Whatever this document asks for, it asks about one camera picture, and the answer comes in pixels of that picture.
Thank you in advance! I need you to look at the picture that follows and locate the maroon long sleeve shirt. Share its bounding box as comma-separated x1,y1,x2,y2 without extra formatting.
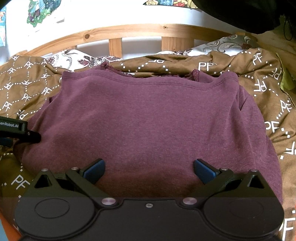
14,62,284,202

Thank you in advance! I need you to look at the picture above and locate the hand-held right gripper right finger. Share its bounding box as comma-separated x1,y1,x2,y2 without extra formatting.
180,159,270,207

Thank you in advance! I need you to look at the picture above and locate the wooden bed frame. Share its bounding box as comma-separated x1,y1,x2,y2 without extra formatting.
0,23,296,67

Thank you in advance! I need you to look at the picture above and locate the blue and orange wall poster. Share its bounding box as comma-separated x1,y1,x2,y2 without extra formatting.
0,6,8,47

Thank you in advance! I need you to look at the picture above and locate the colourful cartoon wall poster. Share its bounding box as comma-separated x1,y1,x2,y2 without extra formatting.
143,0,200,9

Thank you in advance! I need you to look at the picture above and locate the brown printed blanket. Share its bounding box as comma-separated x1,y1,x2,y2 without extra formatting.
0,45,296,241

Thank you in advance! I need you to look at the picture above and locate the orange and teal bed sheet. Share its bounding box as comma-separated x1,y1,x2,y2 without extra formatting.
0,212,22,241

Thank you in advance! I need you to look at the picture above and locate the green cartoon wall poster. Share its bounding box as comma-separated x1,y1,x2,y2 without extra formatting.
26,0,65,25

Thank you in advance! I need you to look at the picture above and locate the black padded jacket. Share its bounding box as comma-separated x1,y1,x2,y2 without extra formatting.
192,0,296,34

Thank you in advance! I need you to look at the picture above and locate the yellow-green cloth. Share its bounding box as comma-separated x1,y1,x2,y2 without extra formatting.
279,67,296,93

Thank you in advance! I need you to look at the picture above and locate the thin black cable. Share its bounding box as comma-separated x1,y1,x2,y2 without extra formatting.
283,14,294,41

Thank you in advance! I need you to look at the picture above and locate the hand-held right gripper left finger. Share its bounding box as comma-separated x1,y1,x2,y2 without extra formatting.
27,158,117,208

